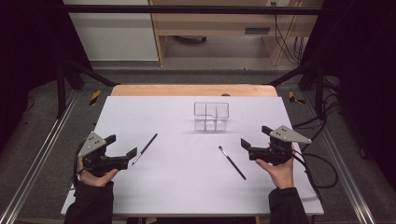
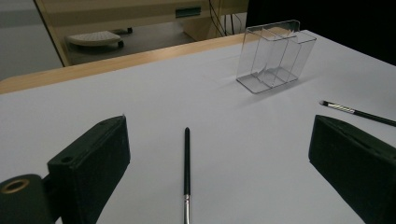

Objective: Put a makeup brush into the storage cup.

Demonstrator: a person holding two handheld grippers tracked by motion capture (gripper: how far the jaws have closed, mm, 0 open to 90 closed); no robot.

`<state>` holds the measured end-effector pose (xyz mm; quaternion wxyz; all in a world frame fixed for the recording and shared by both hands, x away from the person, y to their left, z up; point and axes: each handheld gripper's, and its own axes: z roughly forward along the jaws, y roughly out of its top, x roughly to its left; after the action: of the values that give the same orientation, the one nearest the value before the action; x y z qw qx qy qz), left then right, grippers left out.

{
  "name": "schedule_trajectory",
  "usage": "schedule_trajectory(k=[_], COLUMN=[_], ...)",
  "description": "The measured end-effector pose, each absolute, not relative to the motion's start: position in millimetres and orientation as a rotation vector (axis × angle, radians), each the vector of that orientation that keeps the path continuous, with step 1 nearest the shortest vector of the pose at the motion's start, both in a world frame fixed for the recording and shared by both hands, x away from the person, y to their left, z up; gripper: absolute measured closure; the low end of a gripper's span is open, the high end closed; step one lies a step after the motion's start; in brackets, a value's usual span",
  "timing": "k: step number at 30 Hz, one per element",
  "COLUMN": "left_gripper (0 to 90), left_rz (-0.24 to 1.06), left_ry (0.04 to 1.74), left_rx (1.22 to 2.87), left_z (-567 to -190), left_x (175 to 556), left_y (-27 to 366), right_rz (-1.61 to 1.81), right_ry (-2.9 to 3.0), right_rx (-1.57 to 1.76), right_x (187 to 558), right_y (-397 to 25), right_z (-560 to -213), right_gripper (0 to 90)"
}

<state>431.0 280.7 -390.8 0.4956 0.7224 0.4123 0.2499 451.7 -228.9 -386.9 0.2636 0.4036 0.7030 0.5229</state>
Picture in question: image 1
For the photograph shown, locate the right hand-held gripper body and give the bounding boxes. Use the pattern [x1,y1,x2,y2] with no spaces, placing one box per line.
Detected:
[247,125,313,166]

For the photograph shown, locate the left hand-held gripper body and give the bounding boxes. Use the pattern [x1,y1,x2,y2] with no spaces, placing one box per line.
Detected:
[77,131,129,177]

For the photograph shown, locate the black pen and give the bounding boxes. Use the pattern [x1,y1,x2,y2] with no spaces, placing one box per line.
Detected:
[131,133,159,166]

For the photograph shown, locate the clear acrylic organizer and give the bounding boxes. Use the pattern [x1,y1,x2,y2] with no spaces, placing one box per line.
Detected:
[193,101,231,133]

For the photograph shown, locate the person's left hand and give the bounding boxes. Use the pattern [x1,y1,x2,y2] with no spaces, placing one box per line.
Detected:
[77,157,120,188]

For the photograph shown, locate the person's right hand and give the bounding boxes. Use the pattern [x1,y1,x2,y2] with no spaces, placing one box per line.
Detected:
[255,151,295,190]

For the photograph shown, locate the yellow black tape strip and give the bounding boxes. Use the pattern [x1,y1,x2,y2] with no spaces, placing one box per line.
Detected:
[288,91,306,105]
[89,90,103,106]

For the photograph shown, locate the white board sheet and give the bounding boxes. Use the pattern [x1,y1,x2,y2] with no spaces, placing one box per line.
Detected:
[60,95,325,217]

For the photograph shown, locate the black metal stand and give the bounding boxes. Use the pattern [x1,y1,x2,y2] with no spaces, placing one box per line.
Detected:
[266,57,328,120]
[55,58,120,119]

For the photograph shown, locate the white cabinet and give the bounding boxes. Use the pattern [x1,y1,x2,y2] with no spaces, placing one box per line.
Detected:
[63,0,160,63]

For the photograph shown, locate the black curtain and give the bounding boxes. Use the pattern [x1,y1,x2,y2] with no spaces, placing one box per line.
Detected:
[0,0,92,150]
[300,0,396,190]

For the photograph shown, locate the wooden desk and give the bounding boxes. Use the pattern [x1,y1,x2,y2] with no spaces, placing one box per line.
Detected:
[148,0,323,67]

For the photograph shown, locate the right hand-held gripper cable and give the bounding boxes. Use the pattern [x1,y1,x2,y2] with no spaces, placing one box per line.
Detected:
[290,148,339,202]

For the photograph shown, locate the black floor cables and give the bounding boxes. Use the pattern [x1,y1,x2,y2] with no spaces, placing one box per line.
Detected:
[292,76,344,153]

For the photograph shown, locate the aluminium rail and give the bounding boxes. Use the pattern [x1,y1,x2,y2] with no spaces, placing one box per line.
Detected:
[0,90,79,224]
[302,92,377,224]

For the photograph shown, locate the black cables under desk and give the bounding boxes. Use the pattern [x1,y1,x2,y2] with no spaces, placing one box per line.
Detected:
[270,1,307,65]

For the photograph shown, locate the black horizontal frame bar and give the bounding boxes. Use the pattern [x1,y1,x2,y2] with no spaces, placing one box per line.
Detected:
[62,5,326,16]

